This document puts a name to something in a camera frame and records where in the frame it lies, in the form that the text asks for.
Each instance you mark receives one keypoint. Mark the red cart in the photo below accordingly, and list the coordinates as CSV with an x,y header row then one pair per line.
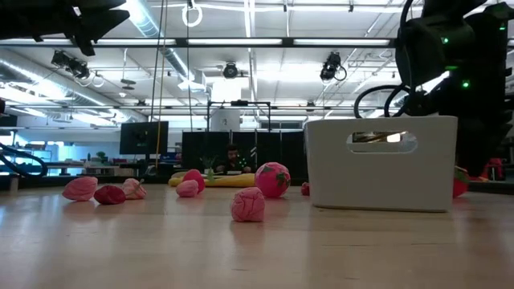
x,y
494,168

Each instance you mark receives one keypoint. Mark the large pink toy strawberry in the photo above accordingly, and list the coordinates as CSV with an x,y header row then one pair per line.
x,y
271,180

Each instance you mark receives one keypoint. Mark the small pink toy fruit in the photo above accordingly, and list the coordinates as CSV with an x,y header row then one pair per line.
x,y
248,204
80,188
186,188
134,189

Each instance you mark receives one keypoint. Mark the black ceiling camera cluster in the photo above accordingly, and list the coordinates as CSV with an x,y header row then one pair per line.
x,y
70,64

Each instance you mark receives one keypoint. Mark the red toy tomato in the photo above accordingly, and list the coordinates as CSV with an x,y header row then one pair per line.
x,y
459,188

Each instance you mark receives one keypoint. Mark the dark red toy cherry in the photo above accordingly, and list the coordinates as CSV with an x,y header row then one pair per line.
x,y
305,189

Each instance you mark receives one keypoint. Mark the red toy strawberry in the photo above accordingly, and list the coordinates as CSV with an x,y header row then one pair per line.
x,y
194,176

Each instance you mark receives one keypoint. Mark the black background monitor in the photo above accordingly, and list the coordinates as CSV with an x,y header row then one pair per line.
x,y
144,138

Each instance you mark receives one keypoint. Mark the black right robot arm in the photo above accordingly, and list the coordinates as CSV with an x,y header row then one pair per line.
x,y
433,40

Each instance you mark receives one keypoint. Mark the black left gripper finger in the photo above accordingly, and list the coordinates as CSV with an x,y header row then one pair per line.
x,y
96,4
104,20

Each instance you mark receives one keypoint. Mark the round black overhead camera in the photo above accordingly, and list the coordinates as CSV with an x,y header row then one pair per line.
x,y
230,71

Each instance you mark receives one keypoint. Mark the person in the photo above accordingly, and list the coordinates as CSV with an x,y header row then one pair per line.
x,y
232,154

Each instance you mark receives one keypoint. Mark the light grey plastic bin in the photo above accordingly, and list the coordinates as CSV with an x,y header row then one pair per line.
x,y
381,180

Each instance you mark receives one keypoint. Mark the dark red toy fruit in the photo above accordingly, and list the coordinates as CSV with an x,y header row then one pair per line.
x,y
109,195

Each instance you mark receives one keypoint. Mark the black partition panels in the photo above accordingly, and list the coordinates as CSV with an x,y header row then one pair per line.
x,y
273,148

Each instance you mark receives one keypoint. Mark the folded yellow cloth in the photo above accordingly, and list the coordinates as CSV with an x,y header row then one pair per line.
x,y
229,181

